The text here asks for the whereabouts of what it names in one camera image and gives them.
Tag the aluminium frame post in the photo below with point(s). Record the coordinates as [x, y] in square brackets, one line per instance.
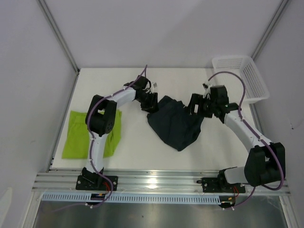
[57, 33]
[278, 14]

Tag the perforated cable tray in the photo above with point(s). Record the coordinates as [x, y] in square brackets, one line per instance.
[133, 198]

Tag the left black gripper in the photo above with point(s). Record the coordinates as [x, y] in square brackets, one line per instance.
[152, 106]

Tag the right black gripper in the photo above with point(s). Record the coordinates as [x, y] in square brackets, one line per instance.
[197, 99]

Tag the left aluminium frame post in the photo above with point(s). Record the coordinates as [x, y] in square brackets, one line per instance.
[57, 33]

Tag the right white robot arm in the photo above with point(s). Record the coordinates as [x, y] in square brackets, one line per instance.
[254, 172]

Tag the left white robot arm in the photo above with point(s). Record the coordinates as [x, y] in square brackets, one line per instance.
[100, 120]

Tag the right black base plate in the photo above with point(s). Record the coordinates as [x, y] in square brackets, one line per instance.
[219, 185]

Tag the dark green shorts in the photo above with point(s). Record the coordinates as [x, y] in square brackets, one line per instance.
[173, 125]

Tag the lime green shorts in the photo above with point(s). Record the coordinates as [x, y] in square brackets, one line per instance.
[77, 141]

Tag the right aluminium frame post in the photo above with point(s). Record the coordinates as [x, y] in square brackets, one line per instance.
[278, 14]

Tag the aluminium mounting rail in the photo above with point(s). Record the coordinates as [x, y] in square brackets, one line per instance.
[129, 181]

